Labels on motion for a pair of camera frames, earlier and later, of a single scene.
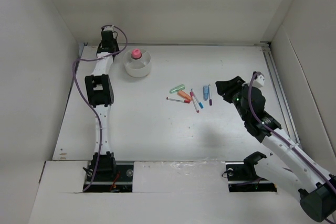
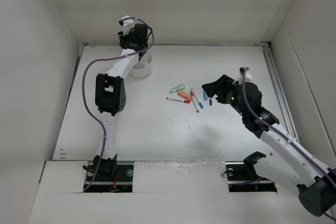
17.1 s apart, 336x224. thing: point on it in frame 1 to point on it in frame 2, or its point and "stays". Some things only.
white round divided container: [137, 68] stays
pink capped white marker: [191, 95] stays
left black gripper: [115, 43] to [123, 38]
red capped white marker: [178, 99] stays
